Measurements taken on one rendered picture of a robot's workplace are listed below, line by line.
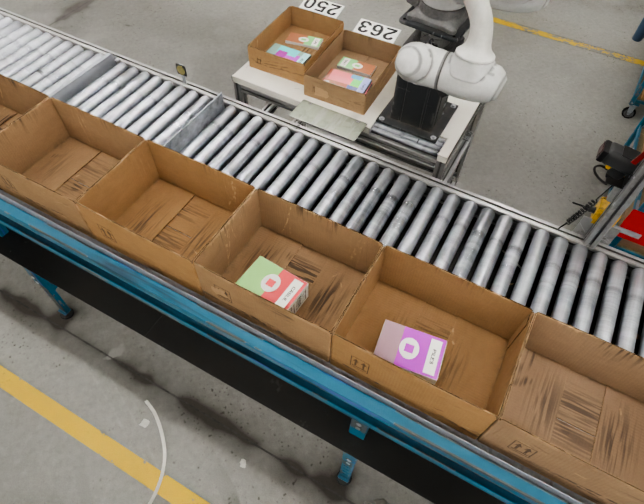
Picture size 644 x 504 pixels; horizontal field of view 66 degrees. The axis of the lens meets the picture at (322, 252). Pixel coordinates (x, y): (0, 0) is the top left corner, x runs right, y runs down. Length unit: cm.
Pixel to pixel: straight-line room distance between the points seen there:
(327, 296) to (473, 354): 41
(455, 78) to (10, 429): 211
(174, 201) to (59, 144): 50
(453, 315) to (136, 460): 139
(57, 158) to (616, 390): 179
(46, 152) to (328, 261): 103
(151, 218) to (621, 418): 137
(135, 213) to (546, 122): 271
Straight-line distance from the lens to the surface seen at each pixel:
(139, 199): 166
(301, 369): 125
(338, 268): 142
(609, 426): 142
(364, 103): 207
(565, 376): 142
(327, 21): 252
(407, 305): 138
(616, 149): 171
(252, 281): 132
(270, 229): 151
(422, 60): 139
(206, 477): 215
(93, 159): 185
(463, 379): 132
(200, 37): 406
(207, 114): 209
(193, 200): 162
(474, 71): 139
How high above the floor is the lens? 207
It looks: 55 degrees down
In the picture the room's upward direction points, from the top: 3 degrees clockwise
